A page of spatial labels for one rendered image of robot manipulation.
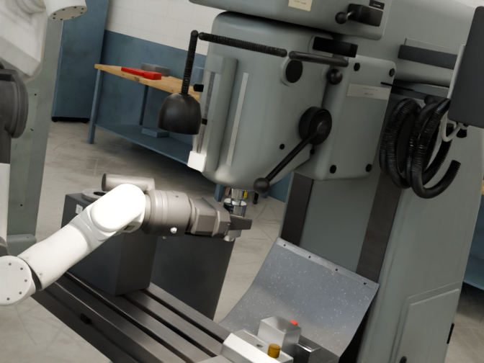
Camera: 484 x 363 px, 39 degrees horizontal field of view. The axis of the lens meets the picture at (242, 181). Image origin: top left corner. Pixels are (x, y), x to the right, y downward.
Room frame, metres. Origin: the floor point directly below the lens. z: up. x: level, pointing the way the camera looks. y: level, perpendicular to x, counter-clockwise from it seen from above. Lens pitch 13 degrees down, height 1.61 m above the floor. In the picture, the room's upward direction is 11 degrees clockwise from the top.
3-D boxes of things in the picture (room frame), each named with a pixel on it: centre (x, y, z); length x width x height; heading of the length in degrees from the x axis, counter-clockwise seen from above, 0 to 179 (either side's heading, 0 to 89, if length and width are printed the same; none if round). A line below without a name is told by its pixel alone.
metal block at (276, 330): (1.20, -0.13, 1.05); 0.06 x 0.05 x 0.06; 50
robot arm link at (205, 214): (1.27, 0.09, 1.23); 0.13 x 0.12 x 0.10; 26
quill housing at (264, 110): (1.31, 0.00, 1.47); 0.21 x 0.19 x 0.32; 49
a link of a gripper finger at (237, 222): (1.28, -0.01, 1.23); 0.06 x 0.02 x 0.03; 116
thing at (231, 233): (1.31, 0.00, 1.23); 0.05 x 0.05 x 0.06
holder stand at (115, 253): (1.59, 0.30, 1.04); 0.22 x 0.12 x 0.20; 56
